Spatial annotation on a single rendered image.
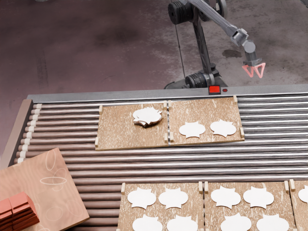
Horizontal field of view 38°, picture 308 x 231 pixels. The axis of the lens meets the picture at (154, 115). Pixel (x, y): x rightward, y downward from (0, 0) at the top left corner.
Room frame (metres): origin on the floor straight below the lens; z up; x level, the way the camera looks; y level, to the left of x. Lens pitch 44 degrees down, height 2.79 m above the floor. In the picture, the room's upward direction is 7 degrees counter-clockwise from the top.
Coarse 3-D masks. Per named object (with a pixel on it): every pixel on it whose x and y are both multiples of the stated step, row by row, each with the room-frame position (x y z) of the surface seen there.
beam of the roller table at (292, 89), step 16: (32, 96) 2.27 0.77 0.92; (48, 96) 2.25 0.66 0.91; (64, 96) 2.23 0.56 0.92; (80, 96) 2.21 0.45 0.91; (96, 96) 2.19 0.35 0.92; (112, 96) 2.17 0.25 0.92; (128, 96) 2.15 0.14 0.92; (144, 96) 2.13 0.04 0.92; (160, 96) 2.11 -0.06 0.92; (176, 96) 2.09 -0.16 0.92; (192, 96) 2.07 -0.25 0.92; (208, 96) 2.06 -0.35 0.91; (224, 96) 2.04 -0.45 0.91; (240, 96) 2.03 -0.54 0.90
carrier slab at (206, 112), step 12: (180, 108) 1.96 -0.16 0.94; (192, 108) 1.95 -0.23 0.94; (204, 108) 1.93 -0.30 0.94; (216, 108) 1.92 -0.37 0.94; (228, 108) 1.91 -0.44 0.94; (180, 120) 1.86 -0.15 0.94; (192, 120) 1.85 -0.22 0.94; (204, 120) 1.83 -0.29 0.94; (216, 120) 1.82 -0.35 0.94; (228, 120) 1.81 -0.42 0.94; (240, 120) 1.80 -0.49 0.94; (204, 132) 1.74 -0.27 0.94; (180, 144) 1.68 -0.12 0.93; (192, 144) 1.67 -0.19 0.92
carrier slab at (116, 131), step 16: (112, 112) 2.00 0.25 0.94; (128, 112) 1.98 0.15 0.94; (112, 128) 1.86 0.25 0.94; (128, 128) 1.85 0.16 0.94; (144, 128) 1.83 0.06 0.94; (160, 128) 1.81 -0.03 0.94; (112, 144) 1.74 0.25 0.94; (128, 144) 1.72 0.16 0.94; (144, 144) 1.70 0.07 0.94; (160, 144) 1.69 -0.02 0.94
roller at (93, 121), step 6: (240, 114) 1.86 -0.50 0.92; (246, 114) 1.85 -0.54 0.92; (252, 114) 1.85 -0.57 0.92; (258, 114) 1.84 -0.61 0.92; (264, 114) 1.83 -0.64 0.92; (270, 114) 1.83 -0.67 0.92; (276, 114) 1.82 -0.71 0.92; (282, 114) 1.82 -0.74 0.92; (288, 114) 1.81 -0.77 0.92; (294, 114) 1.80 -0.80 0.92; (300, 114) 1.80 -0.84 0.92; (306, 114) 1.79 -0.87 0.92; (36, 120) 2.04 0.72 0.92; (54, 120) 2.02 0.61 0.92; (60, 120) 2.01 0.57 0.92; (66, 120) 2.00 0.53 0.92; (72, 120) 1.99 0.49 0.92; (78, 120) 1.99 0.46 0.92; (84, 120) 1.98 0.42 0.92; (90, 120) 1.97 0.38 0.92; (96, 120) 1.97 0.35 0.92; (168, 120) 1.90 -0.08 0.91
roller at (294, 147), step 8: (296, 144) 1.58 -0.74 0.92; (304, 144) 1.57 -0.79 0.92; (24, 152) 1.78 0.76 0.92; (32, 152) 1.77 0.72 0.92; (40, 152) 1.76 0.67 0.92; (64, 152) 1.74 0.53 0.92; (72, 152) 1.73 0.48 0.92; (80, 152) 1.72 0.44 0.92; (88, 152) 1.72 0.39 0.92; (96, 152) 1.71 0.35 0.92; (104, 152) 1.70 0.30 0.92; (112, 152) 1.69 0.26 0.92; (120, 152) 1.69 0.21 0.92; (128, 152) 1.68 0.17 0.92; (136, 152) 1.67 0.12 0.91; (144, 152) 1.67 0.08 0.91; (152, 152) 1.66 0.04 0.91; (160, 152) 1.65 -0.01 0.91; (168, 152) 1.65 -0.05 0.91; (176, 152) 1.64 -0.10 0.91; (184, 152) 1.63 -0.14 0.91; (192, 152) 1.63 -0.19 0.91; (200, 152) 1.62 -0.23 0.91; (208, 152) 1.61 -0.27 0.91; (216, 152) 1.61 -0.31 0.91; (224, 152) 1.60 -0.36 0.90; (232, 152) 1.59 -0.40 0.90; (240, 152) 1.59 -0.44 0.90; (248, 152) 1.58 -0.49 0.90; (256, 152) 1.58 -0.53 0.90
